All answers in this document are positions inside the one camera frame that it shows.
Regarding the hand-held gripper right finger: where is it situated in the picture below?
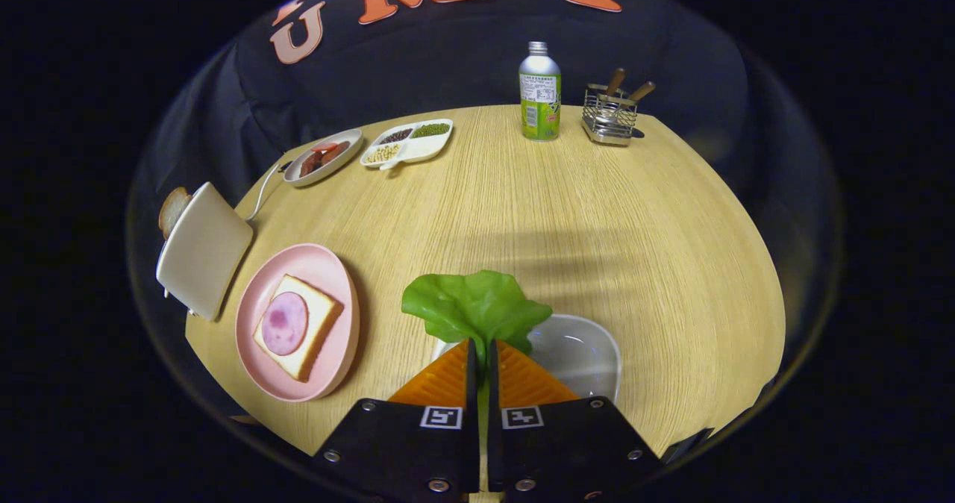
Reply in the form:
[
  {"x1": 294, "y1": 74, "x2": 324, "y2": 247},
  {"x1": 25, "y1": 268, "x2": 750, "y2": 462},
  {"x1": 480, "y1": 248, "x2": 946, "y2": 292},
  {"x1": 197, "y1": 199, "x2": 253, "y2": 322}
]
[{"x1": 486, "y1": 340, "x2": 663, "y2": 501}]

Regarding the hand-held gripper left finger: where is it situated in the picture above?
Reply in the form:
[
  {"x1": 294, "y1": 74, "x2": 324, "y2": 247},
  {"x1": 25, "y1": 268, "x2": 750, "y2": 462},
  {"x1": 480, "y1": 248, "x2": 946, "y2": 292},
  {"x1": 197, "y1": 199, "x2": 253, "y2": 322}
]
[{"x1": 312, "y1": 339, "x2": 480, "y2": 498}]

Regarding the green lettuce leaf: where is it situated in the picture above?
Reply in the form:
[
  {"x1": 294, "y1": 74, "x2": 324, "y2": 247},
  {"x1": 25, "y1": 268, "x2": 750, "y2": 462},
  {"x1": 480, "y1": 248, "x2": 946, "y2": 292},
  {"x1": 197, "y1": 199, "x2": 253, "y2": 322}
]
[{"x1": 401, "y1": 269, "x2": 554, "y2": 452}]

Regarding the toasted bread slice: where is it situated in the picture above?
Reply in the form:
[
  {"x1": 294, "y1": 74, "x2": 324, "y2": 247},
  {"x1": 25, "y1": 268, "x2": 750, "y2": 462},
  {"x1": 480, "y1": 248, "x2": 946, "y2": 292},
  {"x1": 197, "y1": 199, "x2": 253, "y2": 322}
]
[{"x1": 158, "y1": 187, "x2": 192, "y2": 240}]

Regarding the white square plate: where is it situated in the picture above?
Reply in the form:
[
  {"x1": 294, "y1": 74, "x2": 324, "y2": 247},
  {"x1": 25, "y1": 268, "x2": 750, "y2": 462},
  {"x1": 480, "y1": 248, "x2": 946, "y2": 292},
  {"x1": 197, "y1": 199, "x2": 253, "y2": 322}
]
[{"x1": 433, "y1": 313, "x2": 622, "y2": 403}]

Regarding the white bread slice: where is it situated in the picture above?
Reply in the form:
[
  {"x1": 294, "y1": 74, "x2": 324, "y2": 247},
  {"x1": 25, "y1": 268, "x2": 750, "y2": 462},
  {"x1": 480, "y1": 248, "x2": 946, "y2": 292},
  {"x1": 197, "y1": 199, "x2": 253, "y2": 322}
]
[{"x1": 253, "y1": 274, "x2": 345, "y2": 383}]

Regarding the pink ham slice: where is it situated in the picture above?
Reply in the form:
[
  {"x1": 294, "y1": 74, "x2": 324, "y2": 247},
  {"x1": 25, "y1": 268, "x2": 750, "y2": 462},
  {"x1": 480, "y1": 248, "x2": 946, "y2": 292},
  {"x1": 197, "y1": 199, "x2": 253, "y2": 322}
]
[{"x1": 261, "y1": 291, "x2": 310, "y2": 356}]

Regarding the pink plate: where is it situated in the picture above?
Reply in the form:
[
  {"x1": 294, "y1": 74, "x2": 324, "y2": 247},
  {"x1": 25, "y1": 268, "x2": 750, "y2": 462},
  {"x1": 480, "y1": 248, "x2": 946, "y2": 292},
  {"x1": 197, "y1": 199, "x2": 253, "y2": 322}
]
[{"x1": 235, "y1": 243, "x2": 361, "y2": 403}]

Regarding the white toaster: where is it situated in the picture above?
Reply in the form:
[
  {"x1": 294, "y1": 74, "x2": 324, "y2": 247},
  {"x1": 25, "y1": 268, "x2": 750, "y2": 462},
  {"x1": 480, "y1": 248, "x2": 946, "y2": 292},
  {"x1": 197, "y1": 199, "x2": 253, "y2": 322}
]
[{"x1": 155, "y1": 182, "x2": 254, "y2": 322}]

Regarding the round white plate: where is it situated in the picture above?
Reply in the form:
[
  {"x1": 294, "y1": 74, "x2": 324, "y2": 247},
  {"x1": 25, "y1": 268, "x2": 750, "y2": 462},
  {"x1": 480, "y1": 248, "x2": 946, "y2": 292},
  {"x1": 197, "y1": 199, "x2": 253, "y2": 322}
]
[{"x1": 284, "y1": 128, "x2": 364, "y2": 189}]

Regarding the white divided dish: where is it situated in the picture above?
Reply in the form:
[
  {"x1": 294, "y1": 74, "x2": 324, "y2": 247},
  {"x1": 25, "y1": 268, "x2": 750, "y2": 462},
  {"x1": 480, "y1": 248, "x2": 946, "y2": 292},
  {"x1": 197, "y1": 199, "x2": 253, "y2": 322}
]
[{"x1": 360, "y1": 119, "x2": 454, "y2": 171}]

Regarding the green label metal bottle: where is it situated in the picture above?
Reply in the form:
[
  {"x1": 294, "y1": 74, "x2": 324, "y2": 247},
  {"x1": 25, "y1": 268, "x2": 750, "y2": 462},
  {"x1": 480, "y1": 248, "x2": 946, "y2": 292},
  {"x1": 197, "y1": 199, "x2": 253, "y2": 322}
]
[{"x1": 519, "y1": 41, "x2": 562, "y2": 142}]

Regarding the white toaster cable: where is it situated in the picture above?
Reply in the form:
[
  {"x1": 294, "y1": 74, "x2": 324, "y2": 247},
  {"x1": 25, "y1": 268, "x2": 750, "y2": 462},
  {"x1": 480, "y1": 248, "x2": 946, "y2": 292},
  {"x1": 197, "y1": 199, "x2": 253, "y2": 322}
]
[{"x1": 246, "y1": 161, "x2": 293, "y2": 224}]

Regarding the wire utensil holder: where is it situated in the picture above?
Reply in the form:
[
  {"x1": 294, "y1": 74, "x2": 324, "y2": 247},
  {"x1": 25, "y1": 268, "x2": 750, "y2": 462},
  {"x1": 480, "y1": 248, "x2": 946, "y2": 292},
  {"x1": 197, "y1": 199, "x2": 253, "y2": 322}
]
[{"x1": 581, "y1": 84, "x2": 639, "y2": 147}]

